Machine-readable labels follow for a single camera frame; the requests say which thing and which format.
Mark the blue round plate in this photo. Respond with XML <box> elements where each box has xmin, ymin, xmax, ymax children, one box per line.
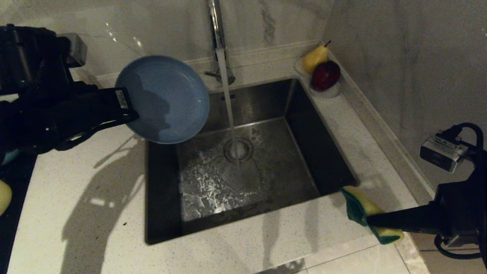
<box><xmin>115</xmin><ymin>55</ymin><xmax>210</xmax><ymax>145</ymax></box>

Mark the yellow green sponge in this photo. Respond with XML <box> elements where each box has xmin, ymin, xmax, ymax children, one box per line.
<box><xmin>341</xmin><ymin>185</ymin><xmax>405</xmax><ymax>245</ymax></box>

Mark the teal bowl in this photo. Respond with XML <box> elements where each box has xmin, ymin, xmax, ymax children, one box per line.
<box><xmin>0</xmin><ymin>148</ymin><xmax>20</xmax><ymax>166</ymax></box>

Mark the yellow plastic bowl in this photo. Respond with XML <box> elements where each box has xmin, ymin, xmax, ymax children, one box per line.
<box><xmin>0</xmin><ymin>180</ymin><xmax>13</xmax><ymax>217</ymax></box>

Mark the chrome faucet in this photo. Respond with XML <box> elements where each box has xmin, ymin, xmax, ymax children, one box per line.
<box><xmin>204</xmin><ymin>0</ymin><xmax>236</xmax><ymax>86</ymax></box>

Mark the stainless steel sink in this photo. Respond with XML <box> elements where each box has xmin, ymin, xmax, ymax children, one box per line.
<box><xmin>145</xmin><ymin>78</ymin><xmax>359</xmax><ymax>245</ymax></box>

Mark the metal sink drain strainer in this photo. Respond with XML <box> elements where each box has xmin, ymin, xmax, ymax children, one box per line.
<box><xmin>223</xmin><ymin>137</ymin><xmax>254</xmax><ymax>164</ymax></box>

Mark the clear tap water stream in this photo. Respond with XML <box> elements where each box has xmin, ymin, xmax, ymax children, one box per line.
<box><xmin>216</xmin><ymin>49</ymin><xmax>242</xmax><ymax>168</ymax></box>

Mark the black induction cooktop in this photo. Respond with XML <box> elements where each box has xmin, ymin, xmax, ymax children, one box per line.
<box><xmin>0</xmin><ymin>152</ymin><xmax>37</xmax><ymax>274</ymax></box>

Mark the small white fruit dish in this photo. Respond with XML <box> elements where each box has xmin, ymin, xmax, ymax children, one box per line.
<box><xmin>295</xmin><ymin>57</ymin><xmax>342</xmax><ymax>100</ymax></box>

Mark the dark red apple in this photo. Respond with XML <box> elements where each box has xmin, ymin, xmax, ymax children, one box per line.
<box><xmin>311</xmin><ymin>60</ymin><xmax>341</xmax><ymax>92</ymax></box>

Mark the yellow pear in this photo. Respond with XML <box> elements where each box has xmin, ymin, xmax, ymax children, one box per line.
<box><xmin>303</xmin><ymin>41</ymin><xmax>331</xmax><ymax>73</ymax></box>

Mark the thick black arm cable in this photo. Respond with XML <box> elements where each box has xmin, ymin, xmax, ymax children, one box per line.
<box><xmin>434</xmin><ymin>234</ymin><xmax>487</xmax><ymax>269</ymax></box>

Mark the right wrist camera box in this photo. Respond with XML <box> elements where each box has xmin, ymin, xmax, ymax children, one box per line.
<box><xmin>420</xmin><ymin>133</ymin><xmax>469</xmax><ymax>173</ymax></box>

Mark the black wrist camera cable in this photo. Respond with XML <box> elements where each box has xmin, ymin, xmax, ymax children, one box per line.
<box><xmin>438</xmin><ymin>123</ymin><xmax>484</xmax><ymax>157</ymax></box>

